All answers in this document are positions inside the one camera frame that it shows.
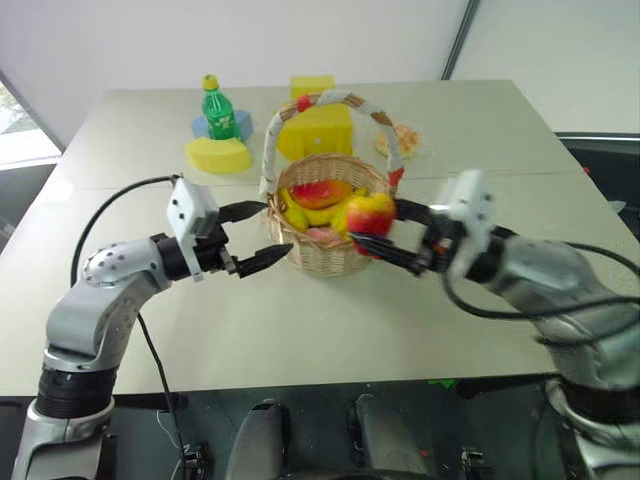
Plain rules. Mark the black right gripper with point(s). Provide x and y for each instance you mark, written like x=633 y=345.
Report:
x=442 y=242

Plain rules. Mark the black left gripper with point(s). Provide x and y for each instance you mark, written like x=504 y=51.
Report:
x=212 y=252

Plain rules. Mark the red yellow apple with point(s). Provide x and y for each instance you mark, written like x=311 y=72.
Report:
x=370 y=217

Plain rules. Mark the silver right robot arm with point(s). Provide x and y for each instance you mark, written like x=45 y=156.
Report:
x=550 y=270

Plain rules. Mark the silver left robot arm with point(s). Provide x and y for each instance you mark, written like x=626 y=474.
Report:
x=95 y=310

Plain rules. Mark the yellow banana bunch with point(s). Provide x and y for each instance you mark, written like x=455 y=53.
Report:
x=312 y=216

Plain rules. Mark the pink peach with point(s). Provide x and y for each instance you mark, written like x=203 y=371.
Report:
x=325 y=235

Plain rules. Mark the red orange mango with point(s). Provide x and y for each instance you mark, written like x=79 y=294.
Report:
x=320 y=194

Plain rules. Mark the yellow foam wedge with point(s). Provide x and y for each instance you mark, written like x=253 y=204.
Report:
x=217 y=156

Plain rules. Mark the orange white bread piece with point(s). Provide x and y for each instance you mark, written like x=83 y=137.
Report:
x=407 y=140

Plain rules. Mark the blue foam block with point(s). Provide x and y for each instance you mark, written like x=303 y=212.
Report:
x=246 y=122

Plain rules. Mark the large yellow foam block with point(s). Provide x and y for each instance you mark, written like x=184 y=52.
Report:
x=320 y=132

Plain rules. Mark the green soda bottle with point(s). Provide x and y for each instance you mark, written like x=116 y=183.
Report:
x=220 y=115

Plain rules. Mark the small yellow foam block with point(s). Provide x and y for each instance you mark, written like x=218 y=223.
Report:
x=310 y=87

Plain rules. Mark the dark rounded shape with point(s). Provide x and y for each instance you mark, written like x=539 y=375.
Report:
x=385 y=435
x=260 y=440

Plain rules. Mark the window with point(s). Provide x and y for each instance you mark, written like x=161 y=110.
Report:
x=20 y=125

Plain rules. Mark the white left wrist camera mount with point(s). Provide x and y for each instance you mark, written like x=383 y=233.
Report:
x=187 y=210

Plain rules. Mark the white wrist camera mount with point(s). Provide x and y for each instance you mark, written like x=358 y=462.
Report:
x=472 y=200
x=187 y=210

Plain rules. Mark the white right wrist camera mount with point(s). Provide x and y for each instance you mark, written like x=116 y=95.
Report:
x=472 y=200

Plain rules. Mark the grey metal frame post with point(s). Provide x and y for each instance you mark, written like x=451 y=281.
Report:
x=457 y=40

